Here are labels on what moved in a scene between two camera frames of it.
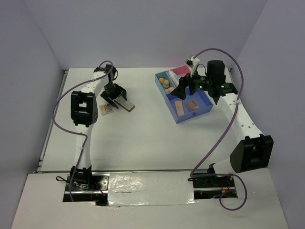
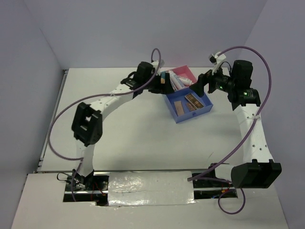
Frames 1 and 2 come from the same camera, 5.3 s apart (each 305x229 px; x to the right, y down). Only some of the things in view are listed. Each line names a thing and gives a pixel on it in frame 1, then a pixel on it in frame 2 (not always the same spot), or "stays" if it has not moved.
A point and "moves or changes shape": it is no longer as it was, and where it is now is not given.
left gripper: [118, 90] to [164, 88]
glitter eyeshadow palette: [106, 109] moves or changes shape
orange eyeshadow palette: [192, 105] stays
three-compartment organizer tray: [181, 109] stays
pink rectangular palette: [179, 108] stays
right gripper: [180, 91] to [204, 79]
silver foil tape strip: [150, 188] stays
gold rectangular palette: [125, 105] to [194, 101]
